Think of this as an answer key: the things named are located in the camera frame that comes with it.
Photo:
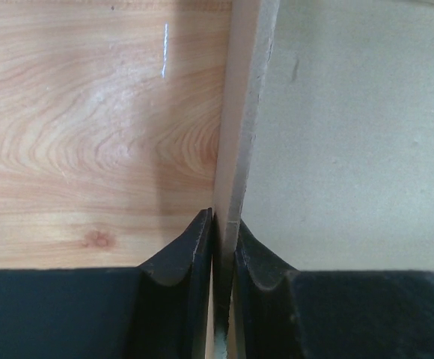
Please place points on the brown cardboard box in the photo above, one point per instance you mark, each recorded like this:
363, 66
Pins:
326, 148

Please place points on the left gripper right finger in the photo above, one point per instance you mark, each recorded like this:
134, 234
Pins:
281, 312

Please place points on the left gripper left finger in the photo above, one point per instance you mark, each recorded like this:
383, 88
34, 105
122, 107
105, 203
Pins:
155, 310

